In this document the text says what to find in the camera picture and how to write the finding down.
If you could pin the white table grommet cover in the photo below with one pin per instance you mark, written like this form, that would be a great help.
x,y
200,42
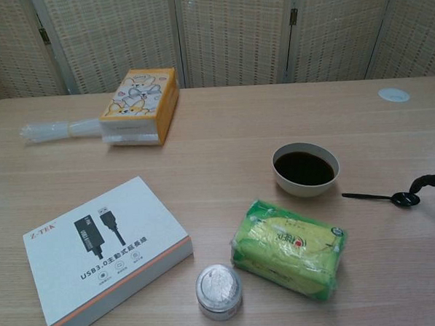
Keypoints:
x,y
393,94

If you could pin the small round silver tin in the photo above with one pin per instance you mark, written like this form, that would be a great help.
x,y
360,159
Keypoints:
x,y
218,284

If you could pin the orange corgi tissue pack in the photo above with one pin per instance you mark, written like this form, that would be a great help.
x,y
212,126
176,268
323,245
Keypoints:
x,y
137,98

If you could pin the woven folding screen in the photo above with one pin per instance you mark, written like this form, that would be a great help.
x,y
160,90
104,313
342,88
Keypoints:
x,y
232,30

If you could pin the white bowl dark liquid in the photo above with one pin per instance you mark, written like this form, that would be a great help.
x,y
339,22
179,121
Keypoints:
x,y
306,189

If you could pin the brass screen hinge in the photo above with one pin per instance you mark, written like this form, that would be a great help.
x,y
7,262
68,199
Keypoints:
x,y
43,35
294,16

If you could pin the green tissue pack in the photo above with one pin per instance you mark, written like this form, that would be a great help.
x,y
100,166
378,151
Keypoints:
x,y
287,247

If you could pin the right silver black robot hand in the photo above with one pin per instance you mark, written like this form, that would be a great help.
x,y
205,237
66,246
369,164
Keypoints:
x,y
433,180

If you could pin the clear plastic straw bundle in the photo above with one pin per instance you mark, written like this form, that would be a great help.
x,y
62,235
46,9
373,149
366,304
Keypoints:
x,y
48,131

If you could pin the black plastic spoon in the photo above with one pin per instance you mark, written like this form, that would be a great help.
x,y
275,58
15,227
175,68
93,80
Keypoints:
x,y
403,199

